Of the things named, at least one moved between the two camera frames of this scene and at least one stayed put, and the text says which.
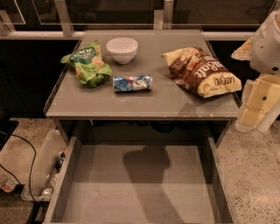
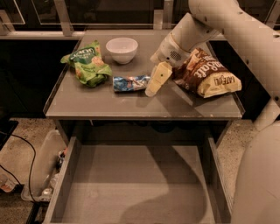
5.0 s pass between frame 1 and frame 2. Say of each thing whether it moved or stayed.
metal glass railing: stayed
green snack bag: stayed
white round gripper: moved
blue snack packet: stayed
